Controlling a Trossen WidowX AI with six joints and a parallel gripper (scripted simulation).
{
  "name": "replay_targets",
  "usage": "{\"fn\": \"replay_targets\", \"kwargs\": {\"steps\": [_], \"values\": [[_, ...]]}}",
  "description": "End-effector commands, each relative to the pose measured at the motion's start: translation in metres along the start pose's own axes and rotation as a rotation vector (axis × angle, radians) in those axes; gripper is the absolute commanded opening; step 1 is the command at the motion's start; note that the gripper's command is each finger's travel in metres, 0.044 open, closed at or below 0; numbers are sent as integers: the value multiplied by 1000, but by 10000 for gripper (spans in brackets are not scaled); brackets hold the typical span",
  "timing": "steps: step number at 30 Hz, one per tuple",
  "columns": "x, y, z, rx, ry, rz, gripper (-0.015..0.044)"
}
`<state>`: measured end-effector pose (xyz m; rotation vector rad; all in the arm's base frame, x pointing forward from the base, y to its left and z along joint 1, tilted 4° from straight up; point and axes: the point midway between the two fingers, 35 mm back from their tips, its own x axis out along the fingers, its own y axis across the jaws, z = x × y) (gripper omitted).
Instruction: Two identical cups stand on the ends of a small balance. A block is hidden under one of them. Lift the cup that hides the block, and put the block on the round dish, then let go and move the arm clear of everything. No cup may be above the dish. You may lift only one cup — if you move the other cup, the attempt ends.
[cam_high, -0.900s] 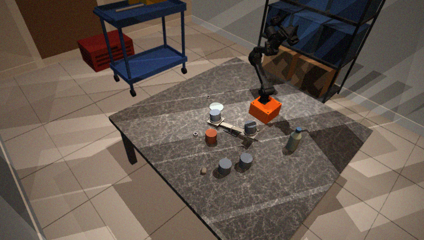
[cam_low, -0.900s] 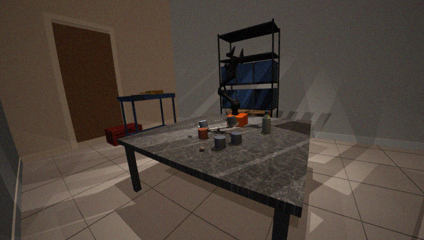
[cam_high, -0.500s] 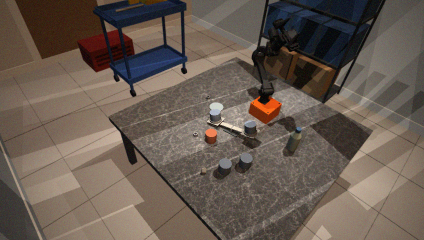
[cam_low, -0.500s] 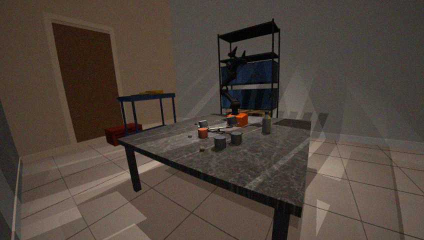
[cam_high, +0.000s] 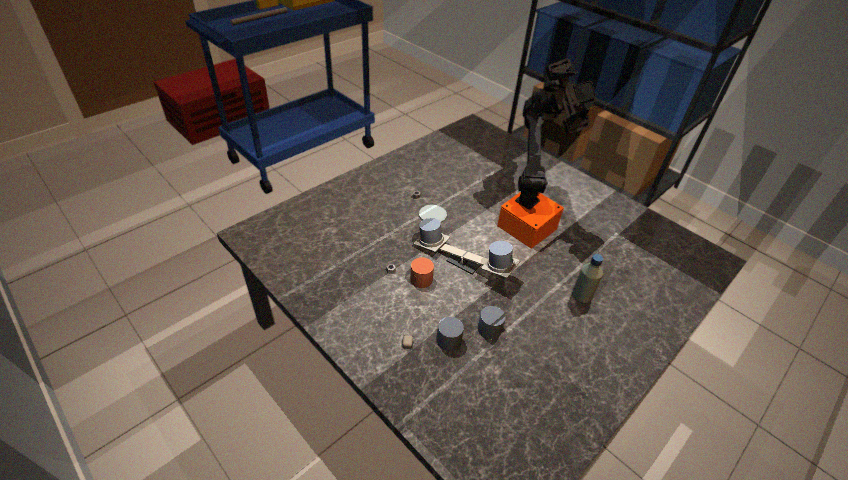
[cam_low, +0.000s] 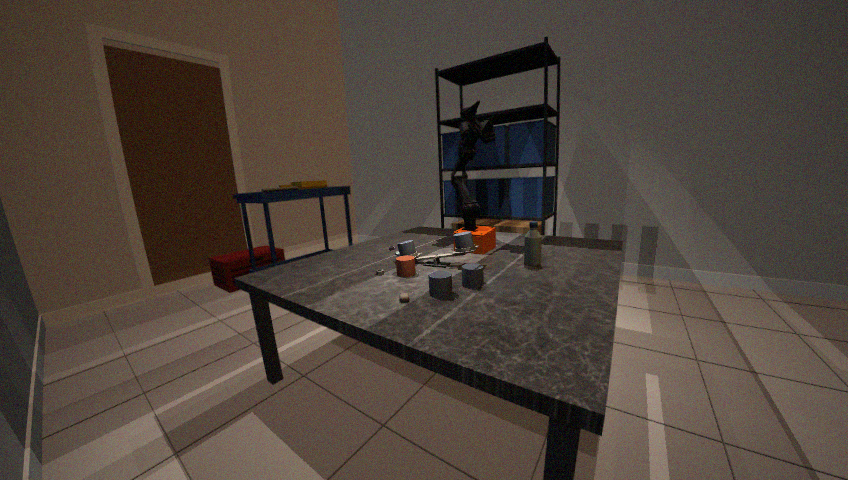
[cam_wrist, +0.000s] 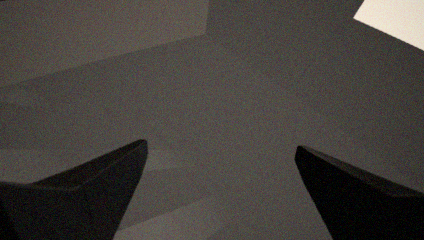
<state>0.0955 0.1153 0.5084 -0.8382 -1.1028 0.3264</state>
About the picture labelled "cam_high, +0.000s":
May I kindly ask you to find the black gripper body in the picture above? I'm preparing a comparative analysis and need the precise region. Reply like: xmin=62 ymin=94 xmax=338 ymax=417
xmin=545 ymin=58 xmax=590 ymax=134

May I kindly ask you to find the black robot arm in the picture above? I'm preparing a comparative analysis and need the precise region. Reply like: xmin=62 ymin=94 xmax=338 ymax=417
xmin=515 ymin=70 xmax=596 ymax=210

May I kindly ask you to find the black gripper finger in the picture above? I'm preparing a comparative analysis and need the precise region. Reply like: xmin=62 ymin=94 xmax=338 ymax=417
xmin=566 ymin=108 xmax=590 ymax=128
xmin=551 ymin=63 xmax=579 ymax=81

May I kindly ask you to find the grey cylinder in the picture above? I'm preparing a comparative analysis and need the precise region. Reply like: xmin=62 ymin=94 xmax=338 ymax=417
xmin=478 ymin=306 xmax=506 ymax=340
xmin=489 ymin=241 xmax=513 ymax=269
xmin=419 ymin=218 xmax=442 ymax=244
xmin=436 ymin=317 xmax=464 ymax=351

